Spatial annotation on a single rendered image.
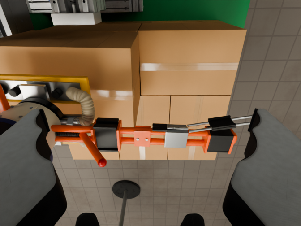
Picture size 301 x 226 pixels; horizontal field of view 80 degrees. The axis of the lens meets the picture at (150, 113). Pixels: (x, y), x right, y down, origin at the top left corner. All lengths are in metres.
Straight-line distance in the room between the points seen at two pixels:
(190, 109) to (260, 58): 0.90
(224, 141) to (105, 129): 0.36
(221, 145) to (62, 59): 0.64
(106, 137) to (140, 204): 2.60
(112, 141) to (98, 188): 2.35
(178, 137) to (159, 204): 2.59
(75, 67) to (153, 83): 0.55
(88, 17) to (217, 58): 0.77
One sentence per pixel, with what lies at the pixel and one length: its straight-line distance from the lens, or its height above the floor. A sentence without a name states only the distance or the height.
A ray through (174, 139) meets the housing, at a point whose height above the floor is 1.20.
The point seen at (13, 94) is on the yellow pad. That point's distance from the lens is 0.75.
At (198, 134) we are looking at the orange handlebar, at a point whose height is 1.19.
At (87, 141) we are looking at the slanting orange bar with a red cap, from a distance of 0.57.
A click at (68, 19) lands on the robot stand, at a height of 0.99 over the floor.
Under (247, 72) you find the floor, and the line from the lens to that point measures 1.93.
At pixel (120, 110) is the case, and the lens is 0.81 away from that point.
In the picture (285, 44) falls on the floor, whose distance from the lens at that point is 2.00.
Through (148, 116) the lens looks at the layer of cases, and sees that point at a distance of 1.29.
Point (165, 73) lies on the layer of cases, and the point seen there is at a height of 0.54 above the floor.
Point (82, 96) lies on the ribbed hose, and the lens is 0.61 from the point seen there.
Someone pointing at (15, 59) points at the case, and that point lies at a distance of 0.89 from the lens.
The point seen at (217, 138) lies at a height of 1.20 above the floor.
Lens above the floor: 1.63
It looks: 58 degrees down
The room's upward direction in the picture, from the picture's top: 178 degrees counter-clockwise
